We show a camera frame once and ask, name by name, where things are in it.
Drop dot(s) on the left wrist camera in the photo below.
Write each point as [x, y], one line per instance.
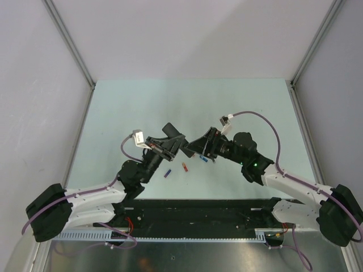
[139, 140]

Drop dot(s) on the red yellow battery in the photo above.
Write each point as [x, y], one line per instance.
[184, 167]

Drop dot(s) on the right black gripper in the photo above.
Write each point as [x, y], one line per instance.
[209, 142]

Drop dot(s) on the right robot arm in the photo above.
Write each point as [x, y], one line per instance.
[332, 211]

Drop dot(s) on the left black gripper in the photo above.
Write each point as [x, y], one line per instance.
[154, 143]

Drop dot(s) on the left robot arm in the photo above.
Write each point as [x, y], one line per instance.
[58, 208]

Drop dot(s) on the purple blue battery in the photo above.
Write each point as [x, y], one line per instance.
[167, 173]

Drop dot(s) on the black remote control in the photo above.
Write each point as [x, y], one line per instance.
[170, 130]

